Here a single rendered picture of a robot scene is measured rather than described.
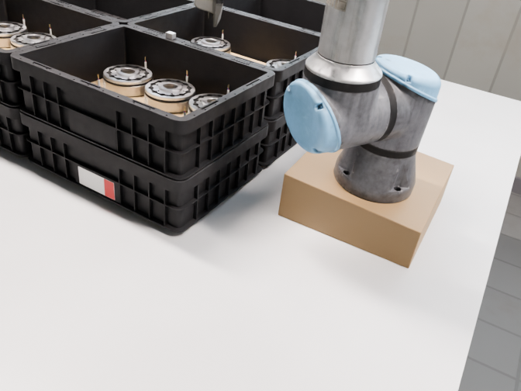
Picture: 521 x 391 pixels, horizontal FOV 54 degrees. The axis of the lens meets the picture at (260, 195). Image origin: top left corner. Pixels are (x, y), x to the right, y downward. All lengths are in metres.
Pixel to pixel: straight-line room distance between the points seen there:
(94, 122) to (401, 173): 0.54
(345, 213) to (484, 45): 1.83
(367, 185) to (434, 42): 1.83
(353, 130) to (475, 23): 1.91
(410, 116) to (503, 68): 1.84
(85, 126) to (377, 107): 0.50
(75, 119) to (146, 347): 0.43
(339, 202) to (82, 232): 0.45
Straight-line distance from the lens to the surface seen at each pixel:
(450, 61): 2.71
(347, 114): 0.77
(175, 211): 0.90
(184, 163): 0.85
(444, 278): 0.96
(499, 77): 2.69
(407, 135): 0.89
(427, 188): 1.02
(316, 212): 0.96
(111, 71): 1.16
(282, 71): 1.04
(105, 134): 0.93
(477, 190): 1.26
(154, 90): 1.07
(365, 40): 0.75
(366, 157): 0.91
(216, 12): 1.15
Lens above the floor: 1.28
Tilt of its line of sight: 34 degrees down
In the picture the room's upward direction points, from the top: 7 degrees clockwise
